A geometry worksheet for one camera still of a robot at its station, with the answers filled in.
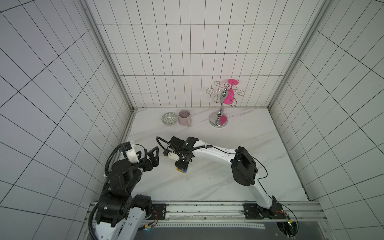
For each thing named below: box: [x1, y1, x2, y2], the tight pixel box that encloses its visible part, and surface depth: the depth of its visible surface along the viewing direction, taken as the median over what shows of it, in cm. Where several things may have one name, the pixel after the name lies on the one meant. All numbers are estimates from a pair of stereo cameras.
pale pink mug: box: [178, 109, 192, 127], surface depth 108 cm
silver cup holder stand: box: [206, 81, 246, 128], surface depth 102 cm
